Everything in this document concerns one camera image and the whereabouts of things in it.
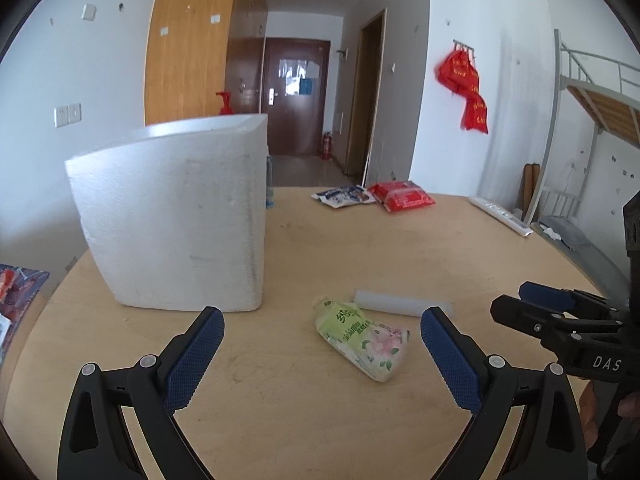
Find white double wall outlet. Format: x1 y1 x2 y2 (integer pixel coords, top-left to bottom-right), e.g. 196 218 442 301
53 102 83 129

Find white foam tube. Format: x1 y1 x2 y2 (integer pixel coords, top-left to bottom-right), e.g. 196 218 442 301
353 288 455 319

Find white remote control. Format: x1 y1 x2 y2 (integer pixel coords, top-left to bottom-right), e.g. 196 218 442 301
468 195 534 238

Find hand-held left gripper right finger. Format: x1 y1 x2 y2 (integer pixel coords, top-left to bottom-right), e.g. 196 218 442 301
420 307 589 480

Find green wet wipes pack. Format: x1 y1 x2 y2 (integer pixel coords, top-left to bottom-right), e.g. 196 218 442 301
312 297 412 384

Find person's right hand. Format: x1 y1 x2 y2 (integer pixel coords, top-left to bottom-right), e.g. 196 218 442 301
579 384 640 457

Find dark brown entrance door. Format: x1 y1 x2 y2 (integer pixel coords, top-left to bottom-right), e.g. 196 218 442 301
263 37 331 157

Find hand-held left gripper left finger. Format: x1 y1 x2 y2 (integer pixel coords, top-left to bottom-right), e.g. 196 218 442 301
57 306 226 480

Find printed blanket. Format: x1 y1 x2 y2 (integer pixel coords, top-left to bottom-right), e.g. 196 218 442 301
0 263 51 362

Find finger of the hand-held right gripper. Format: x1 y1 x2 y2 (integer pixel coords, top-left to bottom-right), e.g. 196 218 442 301
518 281 626 322
489 295 573 357

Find red plastic packet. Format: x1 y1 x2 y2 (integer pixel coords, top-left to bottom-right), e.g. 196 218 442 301
367 180 436 214

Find blue white snack packet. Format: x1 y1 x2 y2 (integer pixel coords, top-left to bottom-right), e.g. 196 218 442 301
311 185 377 209

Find wooden side door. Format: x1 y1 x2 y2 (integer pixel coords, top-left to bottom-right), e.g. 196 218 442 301
345 8 389 186

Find wooden wardrobe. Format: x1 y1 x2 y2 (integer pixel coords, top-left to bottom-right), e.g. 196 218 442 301
144 0 269 128

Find white foam box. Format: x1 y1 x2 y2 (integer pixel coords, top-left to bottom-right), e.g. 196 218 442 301
64 113 271 314

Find grey metal bunk bed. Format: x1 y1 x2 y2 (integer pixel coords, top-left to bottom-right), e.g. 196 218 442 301
520 28 640 222

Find wooden boards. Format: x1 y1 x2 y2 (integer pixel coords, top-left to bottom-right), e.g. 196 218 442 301
522 162 542 222

